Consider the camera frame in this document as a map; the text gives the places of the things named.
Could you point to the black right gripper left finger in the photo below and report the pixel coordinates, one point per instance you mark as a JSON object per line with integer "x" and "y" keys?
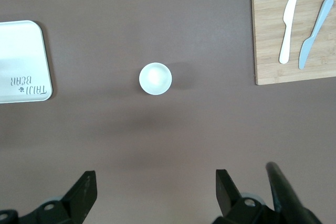
{"x": 78, "y": 203}

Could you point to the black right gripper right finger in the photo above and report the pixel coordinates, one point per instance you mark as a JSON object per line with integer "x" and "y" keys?
{"x": 231, "y": 205}

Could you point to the white plastic cup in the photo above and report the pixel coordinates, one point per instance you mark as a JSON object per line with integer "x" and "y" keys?
{"x": 155, "y": 78}

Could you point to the cream bear print tray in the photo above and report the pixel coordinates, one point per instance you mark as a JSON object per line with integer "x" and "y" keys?
{"x": 21, "y": 58}

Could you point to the bamboo cutting board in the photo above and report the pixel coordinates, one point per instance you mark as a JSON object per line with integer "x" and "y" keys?
{"x": 267, "y": 40}

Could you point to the white plastic knife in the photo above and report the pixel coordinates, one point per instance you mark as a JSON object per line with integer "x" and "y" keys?
{"x": 287, "y": 30}

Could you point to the grey plastic knife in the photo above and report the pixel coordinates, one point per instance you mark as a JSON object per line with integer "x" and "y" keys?
{"x": 312, "y": 37}

